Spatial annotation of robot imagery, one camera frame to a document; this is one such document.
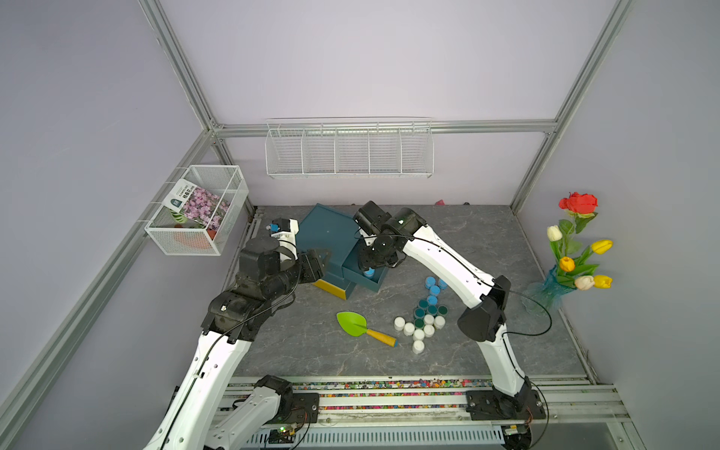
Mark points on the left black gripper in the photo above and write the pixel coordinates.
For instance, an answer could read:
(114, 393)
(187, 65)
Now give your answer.
(312, 268)

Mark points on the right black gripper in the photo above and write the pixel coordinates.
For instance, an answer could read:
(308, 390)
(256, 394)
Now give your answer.
(366, 258)

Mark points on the teal drawer cabinet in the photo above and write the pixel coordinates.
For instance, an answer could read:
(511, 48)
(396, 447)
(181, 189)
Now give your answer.
(327, 228)

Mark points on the teal top drawer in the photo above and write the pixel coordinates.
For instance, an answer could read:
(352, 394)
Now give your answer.
(371, 279)

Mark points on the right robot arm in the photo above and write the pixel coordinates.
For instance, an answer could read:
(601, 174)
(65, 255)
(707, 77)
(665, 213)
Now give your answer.
(483, 321)

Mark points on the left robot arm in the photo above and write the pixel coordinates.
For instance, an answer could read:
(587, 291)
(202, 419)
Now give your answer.
(270, 268)

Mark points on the green toy shovel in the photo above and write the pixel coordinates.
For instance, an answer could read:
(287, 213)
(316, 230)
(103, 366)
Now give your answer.
(356, 325)

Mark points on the colourful pebble tray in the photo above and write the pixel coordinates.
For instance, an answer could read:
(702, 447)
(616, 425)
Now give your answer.
(438, 393)

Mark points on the purple flower seed packet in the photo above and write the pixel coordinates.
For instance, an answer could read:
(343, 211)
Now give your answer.
(190, 204)

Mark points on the glass vase with flowers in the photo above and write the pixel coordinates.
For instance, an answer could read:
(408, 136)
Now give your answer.
(573, 270)

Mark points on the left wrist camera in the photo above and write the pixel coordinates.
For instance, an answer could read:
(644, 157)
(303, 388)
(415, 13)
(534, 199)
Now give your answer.
(285, 231)

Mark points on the long white wire basket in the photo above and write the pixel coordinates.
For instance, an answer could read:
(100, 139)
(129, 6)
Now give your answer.
(350, 149)

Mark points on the small white wire basket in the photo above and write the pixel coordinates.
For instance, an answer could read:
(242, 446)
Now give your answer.
(174, 239)

